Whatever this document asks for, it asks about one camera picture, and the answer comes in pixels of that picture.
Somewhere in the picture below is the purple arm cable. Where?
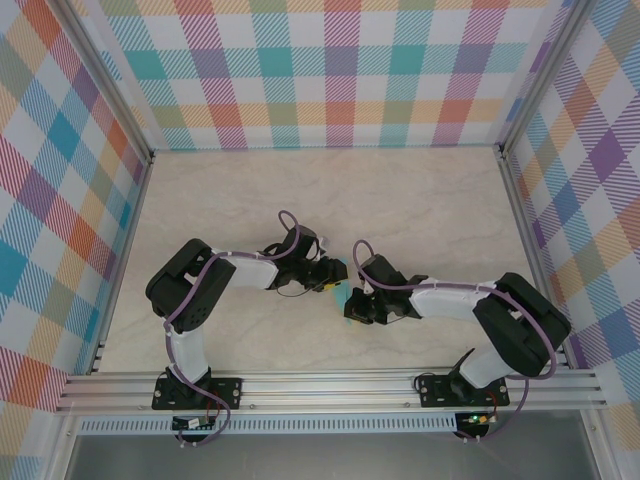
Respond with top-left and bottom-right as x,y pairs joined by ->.
163,209 -> 307,449
352,239 -> 559,444

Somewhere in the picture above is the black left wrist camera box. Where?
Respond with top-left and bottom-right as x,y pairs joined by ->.
294,225 -> 323,255

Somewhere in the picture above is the teal cloth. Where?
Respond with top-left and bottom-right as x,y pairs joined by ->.
329,257 -> 362,327

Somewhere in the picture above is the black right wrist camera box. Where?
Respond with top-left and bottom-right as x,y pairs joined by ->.
360,254 -> 408,290

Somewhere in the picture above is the aluminium side rail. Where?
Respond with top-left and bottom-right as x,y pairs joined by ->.
87,152 -> 156,376
497,144 -> 571,371

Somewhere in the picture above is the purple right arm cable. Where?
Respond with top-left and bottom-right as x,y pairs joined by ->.
352,239 -> 559,444

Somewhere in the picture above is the small left circuit board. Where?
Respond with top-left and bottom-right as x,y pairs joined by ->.
171,417 -> 217,432

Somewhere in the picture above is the aluminium mounting rail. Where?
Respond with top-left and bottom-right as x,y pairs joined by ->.
55,367 -> 609,414

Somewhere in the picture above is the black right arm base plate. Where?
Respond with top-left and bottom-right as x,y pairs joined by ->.
417,374 -> 510,409

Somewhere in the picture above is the aluminium frame post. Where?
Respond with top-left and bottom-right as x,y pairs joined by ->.
494,0 -> 589,161
52,0 -> 156,166

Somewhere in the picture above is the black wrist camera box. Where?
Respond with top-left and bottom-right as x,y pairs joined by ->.
360,254 -> 408,290
294,225 -> 323,255

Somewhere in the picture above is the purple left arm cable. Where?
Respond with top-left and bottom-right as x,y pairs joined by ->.
163,209 -> 307,449

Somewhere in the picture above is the perforated metal cable tray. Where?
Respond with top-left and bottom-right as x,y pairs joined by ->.
78,417 -> 459,435

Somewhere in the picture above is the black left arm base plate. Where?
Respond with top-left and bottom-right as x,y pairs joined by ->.
152,377 -> 244,411

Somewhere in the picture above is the grey metal sheet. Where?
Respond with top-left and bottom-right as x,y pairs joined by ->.
64,433 -> 601,480

